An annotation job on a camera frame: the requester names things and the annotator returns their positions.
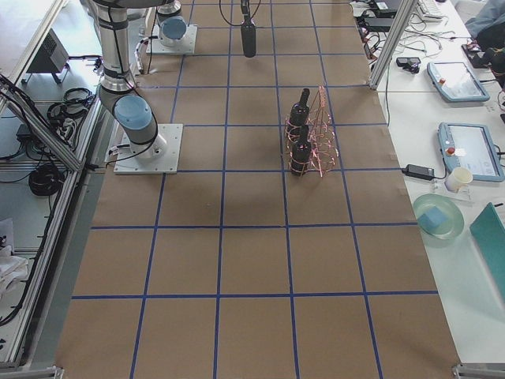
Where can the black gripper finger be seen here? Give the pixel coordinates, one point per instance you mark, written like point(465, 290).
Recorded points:
point(245, 8)

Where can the dark wine bottle carried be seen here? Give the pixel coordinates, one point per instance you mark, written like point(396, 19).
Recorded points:
point(248, 37)

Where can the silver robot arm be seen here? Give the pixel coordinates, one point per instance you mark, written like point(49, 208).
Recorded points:
point(172, 25)
point(117, 91)

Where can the dark wine bottle right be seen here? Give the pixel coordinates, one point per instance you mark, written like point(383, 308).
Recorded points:
point(298, 114)

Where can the dark wine bottle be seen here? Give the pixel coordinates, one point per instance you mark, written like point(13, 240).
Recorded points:
point(298, 114)
point(301, 152)

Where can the dark wine bottle left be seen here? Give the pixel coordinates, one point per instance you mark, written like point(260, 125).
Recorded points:
point(301, 152)

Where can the grey control box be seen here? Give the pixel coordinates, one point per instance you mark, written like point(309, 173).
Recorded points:
point(51, 58)

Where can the far teach pendant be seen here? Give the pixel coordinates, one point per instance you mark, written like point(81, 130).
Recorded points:
point(456, 82)

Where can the teach pendant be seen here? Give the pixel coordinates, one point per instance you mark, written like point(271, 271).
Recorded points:
point(456, 82)
point(470, 146)

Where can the black power adapter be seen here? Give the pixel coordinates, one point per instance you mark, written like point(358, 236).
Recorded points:
point(415, 171)

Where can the near teach pendant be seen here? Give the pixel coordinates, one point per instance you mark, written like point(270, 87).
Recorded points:
point(470, 146)

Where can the white paper cup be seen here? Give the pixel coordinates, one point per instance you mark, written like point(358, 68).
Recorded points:
point(458, 178)

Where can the blue sponge block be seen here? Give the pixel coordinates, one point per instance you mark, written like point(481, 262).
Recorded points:
point(431, 219)

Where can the green glass bowl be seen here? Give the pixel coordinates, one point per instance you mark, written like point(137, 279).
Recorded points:
point(455, 224)

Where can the teal folder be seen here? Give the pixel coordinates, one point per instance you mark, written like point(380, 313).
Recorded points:
point(488, 232)

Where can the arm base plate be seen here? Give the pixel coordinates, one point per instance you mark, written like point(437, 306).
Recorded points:
point(166, 46)
point(161, 157)

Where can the aluminium frame post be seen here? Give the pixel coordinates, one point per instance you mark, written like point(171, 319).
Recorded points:
point(398, 27)

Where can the copper wire wine basket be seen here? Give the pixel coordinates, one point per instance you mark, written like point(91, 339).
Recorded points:
point(325, 154)

